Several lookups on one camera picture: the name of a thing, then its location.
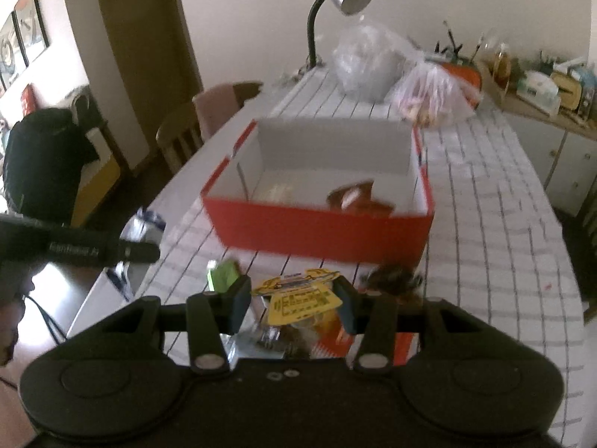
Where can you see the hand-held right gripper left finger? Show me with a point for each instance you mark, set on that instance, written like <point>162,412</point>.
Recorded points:
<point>240,303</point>

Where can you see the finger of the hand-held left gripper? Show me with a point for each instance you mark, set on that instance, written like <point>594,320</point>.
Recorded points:
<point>140,252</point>

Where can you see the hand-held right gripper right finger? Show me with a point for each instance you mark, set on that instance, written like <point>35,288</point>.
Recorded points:
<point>347,308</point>

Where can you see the blue white snack packet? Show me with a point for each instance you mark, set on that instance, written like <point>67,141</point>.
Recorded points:
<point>142,226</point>

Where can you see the green snack packet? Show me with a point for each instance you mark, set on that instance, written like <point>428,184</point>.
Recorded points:
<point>224,276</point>

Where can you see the yellow labelled snack packet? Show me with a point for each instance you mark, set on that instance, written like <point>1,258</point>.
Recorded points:
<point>298,296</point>

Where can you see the brown snack packet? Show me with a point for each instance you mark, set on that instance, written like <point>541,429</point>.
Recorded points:
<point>394,281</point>

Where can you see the red cardboard box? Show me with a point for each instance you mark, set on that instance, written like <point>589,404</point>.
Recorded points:
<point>322,233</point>

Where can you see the plastic bag with snacks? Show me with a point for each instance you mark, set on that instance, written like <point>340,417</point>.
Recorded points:
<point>433,95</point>

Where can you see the silver snack packet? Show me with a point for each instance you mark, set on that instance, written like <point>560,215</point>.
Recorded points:
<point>261,343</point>

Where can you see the red orange snack packet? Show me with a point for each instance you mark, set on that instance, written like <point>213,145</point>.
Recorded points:
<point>373,347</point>

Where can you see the black backpack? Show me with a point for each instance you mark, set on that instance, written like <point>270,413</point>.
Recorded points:
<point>44,163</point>

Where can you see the brown wrapped snack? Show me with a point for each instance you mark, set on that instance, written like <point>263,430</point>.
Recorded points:
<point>357,196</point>

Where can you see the white checked tablecloth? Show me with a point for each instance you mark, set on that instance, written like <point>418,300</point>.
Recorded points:
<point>489,242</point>

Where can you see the wooden chair with pink cloth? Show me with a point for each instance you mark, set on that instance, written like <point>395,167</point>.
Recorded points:
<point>219,102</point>

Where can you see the clear plastic bag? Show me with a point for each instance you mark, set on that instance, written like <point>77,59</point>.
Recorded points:
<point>368,63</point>

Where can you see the white sideboard cabinet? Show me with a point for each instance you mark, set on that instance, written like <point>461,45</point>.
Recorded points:
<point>550,149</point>

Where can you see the orange container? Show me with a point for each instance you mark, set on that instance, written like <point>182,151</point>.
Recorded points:
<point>464,74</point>

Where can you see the amber glass bottle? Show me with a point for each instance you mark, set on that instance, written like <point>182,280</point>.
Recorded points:
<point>502,67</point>

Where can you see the white green pack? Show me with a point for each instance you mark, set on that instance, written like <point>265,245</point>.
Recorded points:
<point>536,87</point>

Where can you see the yellow box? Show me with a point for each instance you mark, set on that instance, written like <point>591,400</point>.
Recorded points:
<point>568,91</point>

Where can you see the framed wall pictures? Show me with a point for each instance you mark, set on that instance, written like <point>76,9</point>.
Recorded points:
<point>21,32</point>

